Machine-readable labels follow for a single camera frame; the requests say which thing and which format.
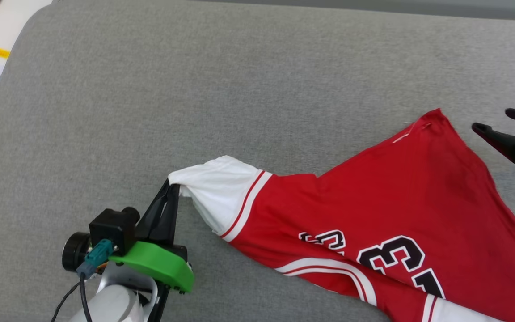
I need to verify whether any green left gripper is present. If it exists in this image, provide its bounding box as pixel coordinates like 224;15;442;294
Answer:
108;179;195;294

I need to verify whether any black cylindrical left gripper motor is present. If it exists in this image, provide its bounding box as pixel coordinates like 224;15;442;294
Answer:
62;232;92;272

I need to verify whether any white box appliance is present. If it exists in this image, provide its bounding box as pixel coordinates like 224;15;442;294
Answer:
0;0;53;76

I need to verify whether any red white basketball jersey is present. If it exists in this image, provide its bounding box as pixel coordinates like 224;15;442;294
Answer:
168;108;515;322

